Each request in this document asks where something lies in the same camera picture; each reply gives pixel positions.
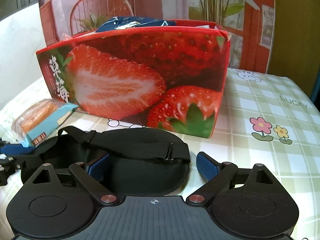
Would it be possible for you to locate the blue cotton pad bag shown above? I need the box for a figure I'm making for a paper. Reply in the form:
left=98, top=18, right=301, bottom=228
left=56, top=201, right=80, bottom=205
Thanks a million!
left=95, top=16, right=176, bottom=33

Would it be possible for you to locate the printed room scene backdrop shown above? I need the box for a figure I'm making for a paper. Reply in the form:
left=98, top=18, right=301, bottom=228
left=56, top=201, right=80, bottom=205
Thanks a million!
left=39, top=0, right=275, bottom=73

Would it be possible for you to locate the black eye mask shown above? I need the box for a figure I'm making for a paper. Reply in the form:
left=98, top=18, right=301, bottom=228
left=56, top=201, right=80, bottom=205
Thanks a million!
left=21, top=126, right=190, bottom=196

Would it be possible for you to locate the orange snack packet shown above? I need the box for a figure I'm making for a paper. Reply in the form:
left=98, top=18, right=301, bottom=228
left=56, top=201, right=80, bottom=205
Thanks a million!
left=11, top=99, right=78, bottom=146

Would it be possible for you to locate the red strawberry cardboard box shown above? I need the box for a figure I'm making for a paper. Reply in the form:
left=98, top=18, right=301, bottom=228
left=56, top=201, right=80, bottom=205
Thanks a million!
left=36, top=20, right=231, bottom=138

